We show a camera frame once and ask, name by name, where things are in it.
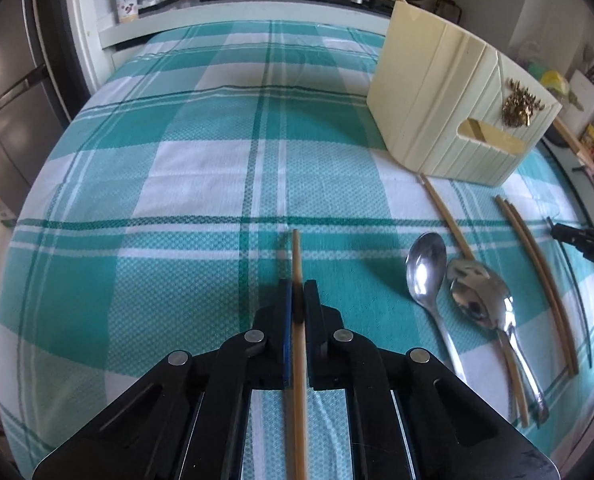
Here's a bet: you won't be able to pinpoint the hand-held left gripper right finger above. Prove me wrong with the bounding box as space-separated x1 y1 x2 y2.
303 280 561 480

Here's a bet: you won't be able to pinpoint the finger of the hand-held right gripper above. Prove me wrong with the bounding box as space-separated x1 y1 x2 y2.
548 216 594 273

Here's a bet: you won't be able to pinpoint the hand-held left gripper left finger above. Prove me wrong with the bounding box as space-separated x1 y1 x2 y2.
32 279 295 480

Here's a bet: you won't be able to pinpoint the brown wooden chopstick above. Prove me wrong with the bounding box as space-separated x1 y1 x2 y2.
504 200 580 375
495 195 574 377
419 174 530 428

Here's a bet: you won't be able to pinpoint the large steel spoon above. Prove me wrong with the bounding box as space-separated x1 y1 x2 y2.
449 280 550 423
445 256 508 333

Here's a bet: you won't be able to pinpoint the small steel spoon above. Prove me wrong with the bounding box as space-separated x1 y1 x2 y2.
405 232 466 382

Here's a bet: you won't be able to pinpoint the cream ribbed utensil holder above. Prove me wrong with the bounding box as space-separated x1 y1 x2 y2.
366 1 564 188

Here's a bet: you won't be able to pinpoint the wooden cutting board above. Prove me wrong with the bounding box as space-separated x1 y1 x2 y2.
547 117 594 171

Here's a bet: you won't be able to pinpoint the white knife block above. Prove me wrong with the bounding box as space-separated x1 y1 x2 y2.
568 61 594 122

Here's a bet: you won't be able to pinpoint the yellow green bagged sponges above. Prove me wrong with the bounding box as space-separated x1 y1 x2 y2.
539 70 585 111

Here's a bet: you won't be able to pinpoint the teal checked tablecloth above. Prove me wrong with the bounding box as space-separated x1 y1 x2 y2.
0 20 594 480

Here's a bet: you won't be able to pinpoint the labelled spice jar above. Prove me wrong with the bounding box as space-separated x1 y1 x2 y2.
116 0 141 24

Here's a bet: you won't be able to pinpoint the grey refrigerator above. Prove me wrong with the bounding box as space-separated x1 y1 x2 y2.
0 0 75 206

